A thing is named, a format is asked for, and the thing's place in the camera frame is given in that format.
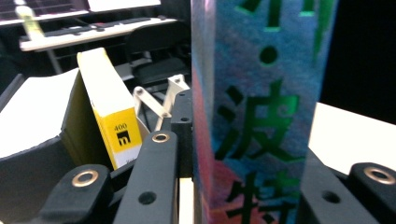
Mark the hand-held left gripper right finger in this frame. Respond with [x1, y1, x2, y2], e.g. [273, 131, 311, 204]
[295, 148, 354, 224]

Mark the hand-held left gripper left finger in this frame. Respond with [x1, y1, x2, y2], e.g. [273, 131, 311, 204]
[113, 88, 194, 224]

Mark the white expandable bookend rack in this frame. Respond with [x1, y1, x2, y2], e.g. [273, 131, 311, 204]
[132, 74, 191, 133]

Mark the yellow cover book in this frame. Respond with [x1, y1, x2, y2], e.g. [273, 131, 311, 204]
[60, 47, 144, 172]

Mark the thick black book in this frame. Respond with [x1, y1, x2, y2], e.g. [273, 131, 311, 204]
[0, 66, 82, 224]

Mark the black chair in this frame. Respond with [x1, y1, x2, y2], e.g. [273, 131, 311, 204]
[124, 21, 191, 87]

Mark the white desk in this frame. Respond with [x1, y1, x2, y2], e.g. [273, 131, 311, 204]
[19, 17, 179, 76]
[0, 0, 92, 27]

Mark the black keyboard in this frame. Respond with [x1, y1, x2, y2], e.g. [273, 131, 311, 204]
[46, 17, 154, 35]

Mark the white board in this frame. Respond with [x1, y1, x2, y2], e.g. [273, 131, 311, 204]
[87, 0, 162, 13]

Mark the yellow green bottle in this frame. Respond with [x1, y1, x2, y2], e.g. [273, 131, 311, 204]
[14, 4, 45, 41]

